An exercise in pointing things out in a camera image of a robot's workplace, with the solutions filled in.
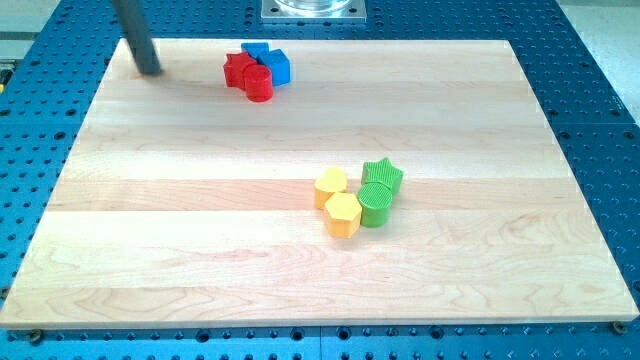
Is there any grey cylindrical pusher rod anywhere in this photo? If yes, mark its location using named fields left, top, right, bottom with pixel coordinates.
left=111, top=0, right=161, bottom=75

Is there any yellow heart block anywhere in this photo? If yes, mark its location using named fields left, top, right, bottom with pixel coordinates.
left=314, top=167, right=348, bottom=209

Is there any yellow hexagon block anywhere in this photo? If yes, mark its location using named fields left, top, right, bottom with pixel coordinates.
left=324, top=192, right=362, bottom=238

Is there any green cylinder block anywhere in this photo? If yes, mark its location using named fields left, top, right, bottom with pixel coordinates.
left=357, top=182, right=393, bottom=228

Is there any green star block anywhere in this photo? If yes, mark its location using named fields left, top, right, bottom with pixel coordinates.
left=361, top=158, right=404, bottom=195

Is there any red cylinder block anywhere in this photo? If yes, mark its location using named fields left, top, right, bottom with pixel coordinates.
left=243, top=64, right=273, bottom=102

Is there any blue cube block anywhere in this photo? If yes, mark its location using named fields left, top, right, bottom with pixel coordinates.
left=257, top=49, right=291, bottom=86

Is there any light wooden board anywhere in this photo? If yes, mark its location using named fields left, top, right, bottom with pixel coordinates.
left=1, top=39, right=638, bottom=330

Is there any red star block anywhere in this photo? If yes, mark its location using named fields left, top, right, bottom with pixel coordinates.
left=223, top=52, right=257, bottom=90

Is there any blue flat block behind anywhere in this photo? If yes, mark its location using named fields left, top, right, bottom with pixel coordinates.
left=241, top=42, right=270, bottom=59

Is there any left board clamp screw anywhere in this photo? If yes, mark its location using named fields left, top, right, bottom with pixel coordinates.
left=26, top=329, right=44, bottom=346

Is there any board clamp screw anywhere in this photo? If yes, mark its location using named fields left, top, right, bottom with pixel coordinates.
left=26, top=329, right=44, bottom=346
left=611, top=321, right=628, bottom=335

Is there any right board clamp screw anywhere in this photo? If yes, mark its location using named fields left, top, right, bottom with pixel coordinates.
left=611, top=321, right=628, bottom=335

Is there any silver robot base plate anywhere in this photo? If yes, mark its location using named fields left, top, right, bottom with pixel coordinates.
left=260, top=0, right=367, bottom=24

